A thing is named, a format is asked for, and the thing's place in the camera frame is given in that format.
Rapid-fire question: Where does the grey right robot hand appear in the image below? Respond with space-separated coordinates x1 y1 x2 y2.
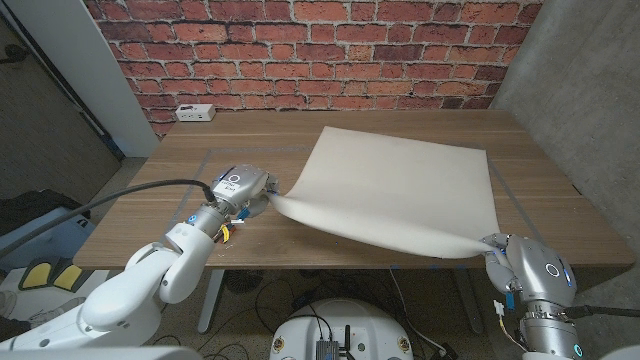
480 232 584 358

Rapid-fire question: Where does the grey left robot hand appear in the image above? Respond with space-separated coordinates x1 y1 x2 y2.
191 163 280 237

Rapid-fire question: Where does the cream memory foam sheet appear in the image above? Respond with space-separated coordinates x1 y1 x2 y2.
269 125 503 260

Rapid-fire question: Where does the white table leg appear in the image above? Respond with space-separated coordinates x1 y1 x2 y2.
197 269 226 334
452 267 486 335

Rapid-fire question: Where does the white power strip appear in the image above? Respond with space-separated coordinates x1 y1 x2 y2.
174 103 217 123

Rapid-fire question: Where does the round black floor fan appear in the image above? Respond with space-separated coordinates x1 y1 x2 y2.
223 269 265 295

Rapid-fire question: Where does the printed brick backdrop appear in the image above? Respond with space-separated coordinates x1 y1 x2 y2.
82 0 545 139

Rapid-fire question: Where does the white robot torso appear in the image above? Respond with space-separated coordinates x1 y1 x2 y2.
269 298 415 360

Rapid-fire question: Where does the grey box on torso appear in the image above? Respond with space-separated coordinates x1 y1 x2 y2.
315 339 341 360

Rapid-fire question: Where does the blue storage bin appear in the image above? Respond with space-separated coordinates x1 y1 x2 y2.
0 206 97 272

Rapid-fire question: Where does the black cloth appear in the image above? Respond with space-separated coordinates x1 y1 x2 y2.
0 188 92 236

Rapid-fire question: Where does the yellow black foot pedal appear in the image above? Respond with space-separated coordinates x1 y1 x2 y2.
18 256 84 292

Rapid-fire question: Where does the grey sneaker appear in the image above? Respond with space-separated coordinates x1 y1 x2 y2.
0 289 19 318

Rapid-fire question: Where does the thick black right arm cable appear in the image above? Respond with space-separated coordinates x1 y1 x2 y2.
564 305 640 320

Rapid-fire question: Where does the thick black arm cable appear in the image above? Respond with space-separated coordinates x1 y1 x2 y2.
0 179 218 257
564 305 640 320

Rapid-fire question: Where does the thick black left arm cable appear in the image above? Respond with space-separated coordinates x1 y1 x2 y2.
0 179 218 257

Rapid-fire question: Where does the black door handle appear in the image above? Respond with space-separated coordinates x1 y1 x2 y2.
0 43 30 65

